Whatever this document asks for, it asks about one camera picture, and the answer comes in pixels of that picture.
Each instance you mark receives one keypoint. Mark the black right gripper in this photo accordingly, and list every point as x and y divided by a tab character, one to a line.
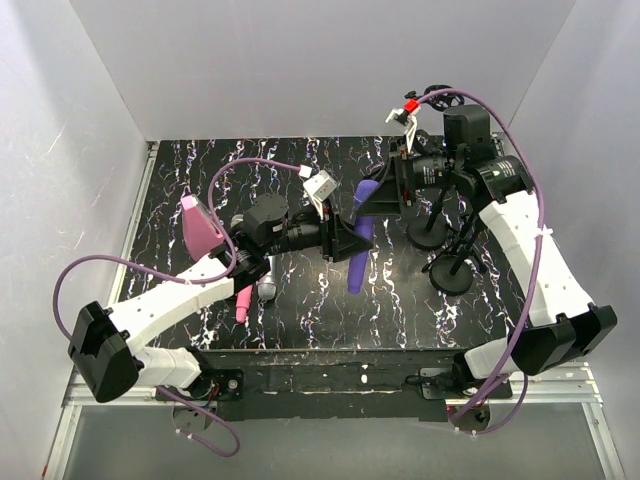
400	179

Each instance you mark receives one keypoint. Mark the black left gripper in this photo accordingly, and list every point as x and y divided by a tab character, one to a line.
330	238

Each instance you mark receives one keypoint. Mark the purple microphone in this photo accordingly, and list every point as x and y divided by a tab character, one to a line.
363	226

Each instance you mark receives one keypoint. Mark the round base stand with clip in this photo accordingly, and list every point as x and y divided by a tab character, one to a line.
429	233

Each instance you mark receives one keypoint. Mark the silver microphone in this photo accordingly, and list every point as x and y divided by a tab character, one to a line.
267	285

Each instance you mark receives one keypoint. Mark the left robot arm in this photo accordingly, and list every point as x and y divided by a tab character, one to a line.
110	345

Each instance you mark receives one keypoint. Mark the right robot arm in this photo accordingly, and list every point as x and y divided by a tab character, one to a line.
561	322

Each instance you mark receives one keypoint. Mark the round base stand with scissor clamp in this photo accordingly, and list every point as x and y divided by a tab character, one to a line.
452	271

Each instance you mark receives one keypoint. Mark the tall tripod microphone stand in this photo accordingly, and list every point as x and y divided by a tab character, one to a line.
440	97

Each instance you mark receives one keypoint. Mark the pink microphone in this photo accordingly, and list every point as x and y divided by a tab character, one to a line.
243	303

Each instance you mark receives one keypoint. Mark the pink microphone case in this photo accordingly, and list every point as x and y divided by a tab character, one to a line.
199	232

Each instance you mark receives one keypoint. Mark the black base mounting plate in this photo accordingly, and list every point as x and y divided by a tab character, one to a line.
326	383

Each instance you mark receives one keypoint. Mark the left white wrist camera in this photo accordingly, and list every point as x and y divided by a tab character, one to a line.
318	188

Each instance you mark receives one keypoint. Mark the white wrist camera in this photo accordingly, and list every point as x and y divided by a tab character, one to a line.
318	188
405	118

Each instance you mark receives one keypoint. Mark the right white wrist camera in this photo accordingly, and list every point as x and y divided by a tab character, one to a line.
405	118

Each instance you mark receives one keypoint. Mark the aluminium rail frame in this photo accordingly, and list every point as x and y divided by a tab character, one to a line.
397	308

